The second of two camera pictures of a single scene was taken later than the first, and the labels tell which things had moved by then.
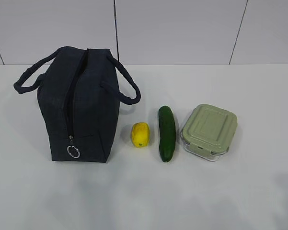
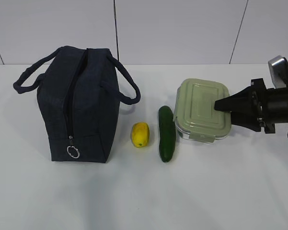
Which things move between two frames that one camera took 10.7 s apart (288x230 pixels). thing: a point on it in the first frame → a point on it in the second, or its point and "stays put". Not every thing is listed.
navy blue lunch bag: (79, 90) stays put
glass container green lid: (208, 131) → (196, 117)
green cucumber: (167, 132) stays put
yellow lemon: (140, 134) stays put
